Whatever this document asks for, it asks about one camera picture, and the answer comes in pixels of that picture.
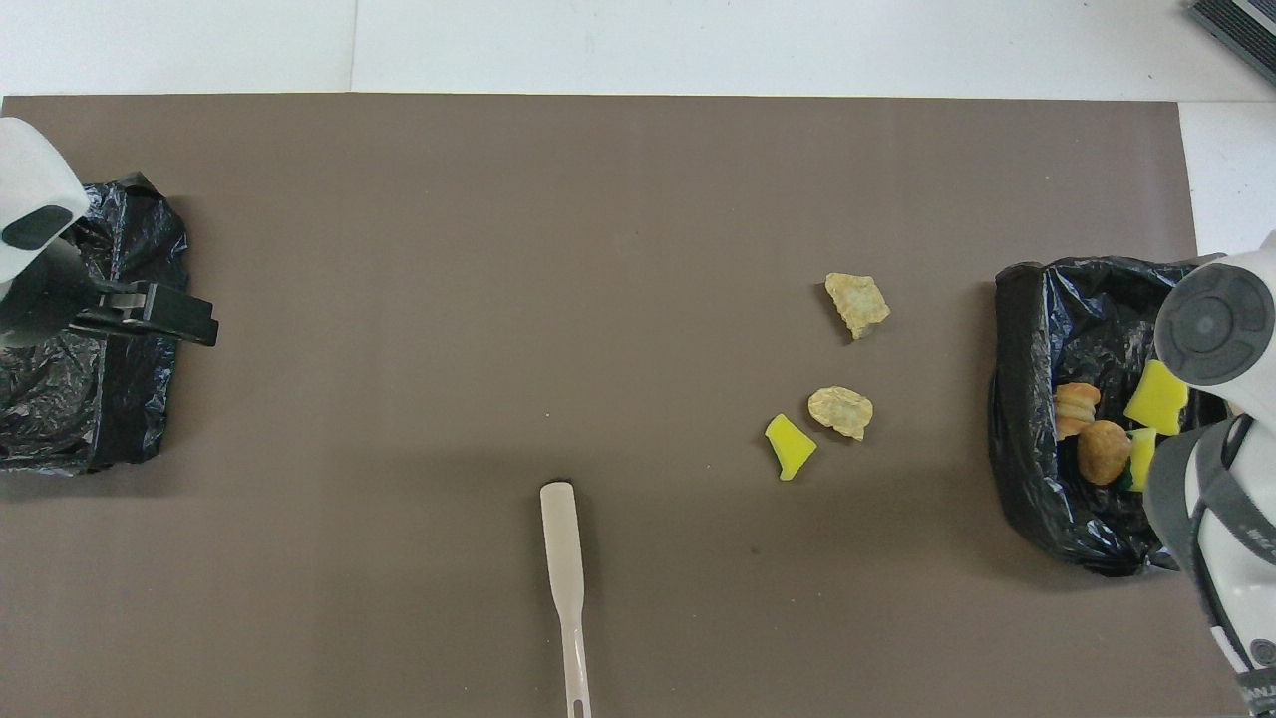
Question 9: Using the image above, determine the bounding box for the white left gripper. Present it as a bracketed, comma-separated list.
[0, 118, 218, 348]

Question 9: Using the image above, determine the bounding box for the beige plastic hand brush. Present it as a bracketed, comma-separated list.
[539, 481, 594, 718]

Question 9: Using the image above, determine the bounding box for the yellow sponge wedge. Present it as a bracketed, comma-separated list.
[765, 413, 818, 482]

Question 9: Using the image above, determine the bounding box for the rounded pale foam chunk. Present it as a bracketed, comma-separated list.
[807, 386, 874, 442]

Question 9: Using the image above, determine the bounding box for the orange striped bread piece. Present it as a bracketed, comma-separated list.
[1054, 382, 1102, 441]

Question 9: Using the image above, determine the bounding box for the brown bread roll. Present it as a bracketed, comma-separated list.
[1077, 419, 1133, 487]

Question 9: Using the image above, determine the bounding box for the green yellow notched sponge piece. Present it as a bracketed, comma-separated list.
[1126, 426, 1159, 493]

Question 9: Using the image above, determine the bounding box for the green yellow trapezoid sponge piece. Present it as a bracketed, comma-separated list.
[1123, 359, 1190, 437]

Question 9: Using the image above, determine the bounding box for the black bag lined bin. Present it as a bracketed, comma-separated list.
[0, 172, 190, 476]
[989, 254, 1232, 579]

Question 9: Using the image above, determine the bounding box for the brown paper table mat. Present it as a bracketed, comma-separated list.
[0, 95, 1252, 718]

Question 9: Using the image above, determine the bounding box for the angular pale foam chunk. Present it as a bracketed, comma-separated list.
[823, 272, 892, 342]

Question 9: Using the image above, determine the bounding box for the grey ribbed device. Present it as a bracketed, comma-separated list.
[1186, 0, 1276, 86]

